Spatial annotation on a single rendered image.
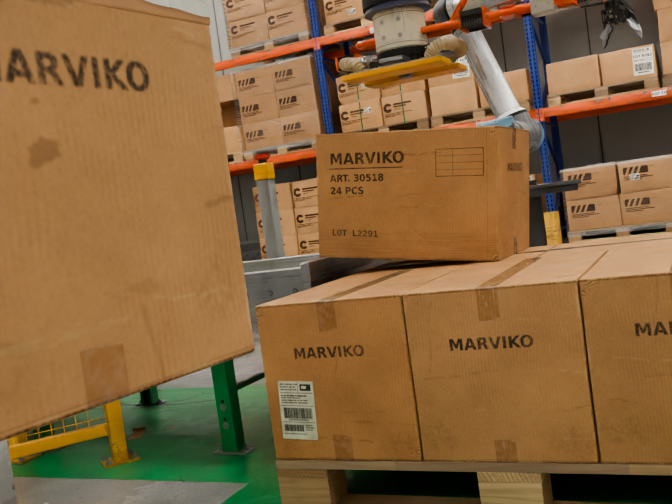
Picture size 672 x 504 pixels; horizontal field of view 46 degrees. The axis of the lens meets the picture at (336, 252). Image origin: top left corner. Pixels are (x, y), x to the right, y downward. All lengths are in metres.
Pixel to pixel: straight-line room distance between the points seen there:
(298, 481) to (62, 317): 1.47
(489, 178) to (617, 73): 7.35
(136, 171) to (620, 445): 1.32
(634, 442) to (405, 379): 0.51
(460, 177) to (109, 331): 1.80
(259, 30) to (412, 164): 8.75
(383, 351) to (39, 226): 1.32
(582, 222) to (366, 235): 7.21
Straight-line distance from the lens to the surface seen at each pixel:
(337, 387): 1.97
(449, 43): 2.55
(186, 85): 0.82
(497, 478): 1.90
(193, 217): 0.80
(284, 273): 2.49
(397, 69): 2.55
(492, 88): 3.50
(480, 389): 1.85
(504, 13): 2.60
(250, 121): 11.06
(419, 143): 2.45
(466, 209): 2.41
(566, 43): 11.11
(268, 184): 3.43
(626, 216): 9.57
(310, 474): 2.07
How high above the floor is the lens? 0.76
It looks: 3 degrees down
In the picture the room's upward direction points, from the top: 8 degrees counter-clockwise
